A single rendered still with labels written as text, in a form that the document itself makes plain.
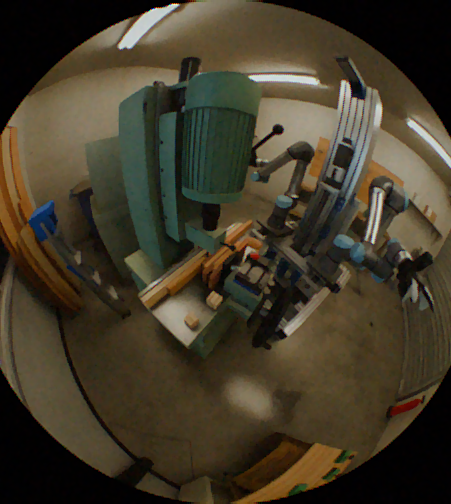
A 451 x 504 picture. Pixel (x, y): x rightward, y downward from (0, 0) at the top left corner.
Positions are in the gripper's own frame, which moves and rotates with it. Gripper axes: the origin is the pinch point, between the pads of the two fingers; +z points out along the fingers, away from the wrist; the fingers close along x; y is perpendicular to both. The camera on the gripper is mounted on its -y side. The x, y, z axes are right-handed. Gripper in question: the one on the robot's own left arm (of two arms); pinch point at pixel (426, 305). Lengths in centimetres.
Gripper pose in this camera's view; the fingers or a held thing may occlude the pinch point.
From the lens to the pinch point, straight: 54.8
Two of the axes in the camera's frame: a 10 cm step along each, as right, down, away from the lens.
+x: -8.5, -3.3, 4.1
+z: -5.3, 5.2, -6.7
